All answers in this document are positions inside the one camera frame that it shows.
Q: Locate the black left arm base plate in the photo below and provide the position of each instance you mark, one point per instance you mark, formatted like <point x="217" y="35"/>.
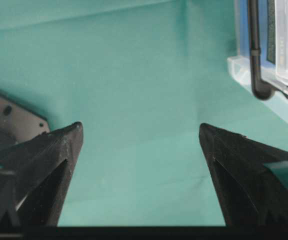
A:
<point x="19" y="124"/>

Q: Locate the green table cloth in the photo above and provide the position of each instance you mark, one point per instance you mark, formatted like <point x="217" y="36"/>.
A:
<point x="141" y="76"/>

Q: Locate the clear plastic storage case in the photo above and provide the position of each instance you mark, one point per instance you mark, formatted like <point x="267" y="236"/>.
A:
<point x="239" y="66"/>

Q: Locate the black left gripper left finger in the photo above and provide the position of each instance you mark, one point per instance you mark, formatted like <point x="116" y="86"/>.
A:
<point x="35" y="177"/>

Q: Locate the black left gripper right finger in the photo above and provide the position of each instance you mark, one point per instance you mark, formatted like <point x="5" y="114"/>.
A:
<point x="250" y="178"/>

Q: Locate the black case latch handle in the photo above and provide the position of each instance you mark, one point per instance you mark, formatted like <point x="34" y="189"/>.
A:
<point x="261" y="89"/>

